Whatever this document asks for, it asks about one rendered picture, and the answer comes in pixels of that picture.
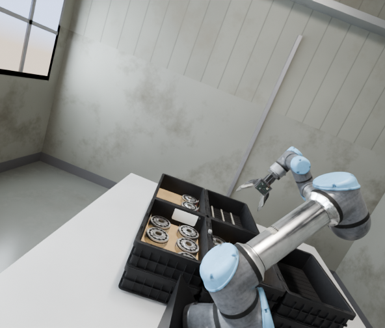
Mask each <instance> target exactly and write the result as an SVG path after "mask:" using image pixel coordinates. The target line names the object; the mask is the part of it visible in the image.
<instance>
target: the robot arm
mask: <svg viewBox="0 0 385 328"><path fill-rule="evenodd" d="M310 167H311V164H310V162H309V161H308V160H307V159H306V158H305V157H303V156H302V153H301V152H300V151H299V150H297V149H296V148H295V147H293V146H292V147H290V148H289V149H288V150H286V151H285V152H284V154H283V155H282V156H281V157H280V158H279V159H278V160H277V161H276V162H275V163H274V164H273V165H272V166H271V167H270V169H269V170H268V171H269V172H270V174H268V175H266V177H264V178H263V179H262V178H258V179H253V180H249V181H248V182H246V183H245V184H243V185H242V186H240V187H239V188H238V189H237V190H236V191H240V190H242V189H246V188H249V189H250V188H252V186H253V185H254V184H255V185H254V187H255V188H256V189H257V190H258V191H259V192H260V193H261V194H262V195H261V196H260V202H259V206H258V211H260V210H261V209H262V207H263V205H264V204H265V201H266V200H267V199H268V197H269V191H270V190H271V189H272V187H271V186H270V185H271V184H272V183H273V182H274V181H275V179H277V180H279V179H280V178H282V177H283V176H285V175H286V173H287V172H288V171H289V170H290V169H291V172H292V174H293V177H294V179H295V181H296V184H297V186H298V189H299V191H300V195H301V197H302V198H303V200H305V202H304V203H303V204H301V205H300V206H299V207H297V208H295V209H294V210H293V211H292V212H290V213H288V214H287V215H286V216H284V217H283V218H281V219H280V220H279V221H277V222H275V223H274V224H273V225H271V226H270V227H269V228H267V229H266V230H264V231H263V232H261V233H260V234H258V235H257V236H256V237H254V238H253V239H251V240H250V241H248V242H247V243H246V244H242V243H236V244H234V245H233V244H231V243H223V244H222V245H221V244H220V245H217V246H215V247H214V248H212V249H211V250H210V251H209V252H208V253H207V254H206V255H205V256H204V258H203V260H202V263H201V265H200V276H201V278H202V280H203V282H204V286H205V287H206V289H207V290H208V292H209V293H210V295H211V297H212V298H213V300H214V303H191V304H188V305H186V306H185V308H184V309H183V317H182V322H183V328H274V323H273V320H272V316H271V312H270V308H269V305H268V302H267V298H266V295H265V292H264V289H263V288H259V287H257V288H256V286H257V285H258V284H260V283H261V282H263V280H264V272H265V271H266V270H268V269H269V268H270V267H272V266H273V265H275V263H277V262H278V261H280V260H281V259H282V258H283V257H285V256H286V255H288V254H289V253H290V252H291V251H293V250H294V249H296V248H297V247H298V246H300V245H301V244H303V243H304V242H305V241H306V240H308V239H309V238H311V237H312V236H313V235H314V234H316V233H317V232H318V231H320V230H321V229H322V228H324V227H325V226H326V225H328V227H329V229H331V231H333V233H335V235H336V236H337V237H339V238H341V239H344V240H348V241H354V240H358V239H361V238H363V237H364V236H365V235H366V234H367V233H368V232H369V229H370V228H371V217H370V214H369V212H368V209H367V206H366V204H365V200H364V198H363V195H362V192H361V189H360V184H358V181H357V179H356V177H355V176H354V175H353V174H351V173H348V172H331V173H328V174H324V175H321V176H318V177H317V178H316V179H313V177H312V174H311V172H310Z"/></svg>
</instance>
